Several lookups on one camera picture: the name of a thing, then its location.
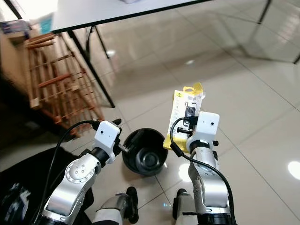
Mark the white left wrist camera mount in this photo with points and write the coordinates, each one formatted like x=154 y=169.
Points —
x=107 y=136

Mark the white table with black legs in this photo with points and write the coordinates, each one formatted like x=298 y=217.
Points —
x=112 y=10

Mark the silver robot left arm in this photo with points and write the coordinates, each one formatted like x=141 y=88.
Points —
x=77 y=180

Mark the tall brown cardboard box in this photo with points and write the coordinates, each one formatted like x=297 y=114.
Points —
x=14 y=61

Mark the black bag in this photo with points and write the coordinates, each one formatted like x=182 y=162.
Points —
x=28 y=183

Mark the brown wooden rack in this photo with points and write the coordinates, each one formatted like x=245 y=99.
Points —
x=58 y=82

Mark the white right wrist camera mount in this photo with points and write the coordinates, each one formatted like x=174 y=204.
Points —
x=208 y=125

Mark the teal blue packet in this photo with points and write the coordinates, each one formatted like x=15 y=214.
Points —
x=46 y=23

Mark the robot leg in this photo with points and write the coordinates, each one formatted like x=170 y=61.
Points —
x=115 y=206
x=183 y=208

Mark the robot left leg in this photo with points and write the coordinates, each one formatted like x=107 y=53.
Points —
x=115 y=206

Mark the black round rubbish bin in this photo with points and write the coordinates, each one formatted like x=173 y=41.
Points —
x=147 y=157

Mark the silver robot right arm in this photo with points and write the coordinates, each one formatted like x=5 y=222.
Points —
x=210 y=185

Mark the yellow white product package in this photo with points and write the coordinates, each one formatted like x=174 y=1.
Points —
x=180 y=101

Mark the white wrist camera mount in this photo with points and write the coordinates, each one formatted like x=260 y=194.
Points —
x=208 y=125
x=107 y=136

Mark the robot right leg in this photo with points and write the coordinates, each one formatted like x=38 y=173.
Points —
x=183 y=208

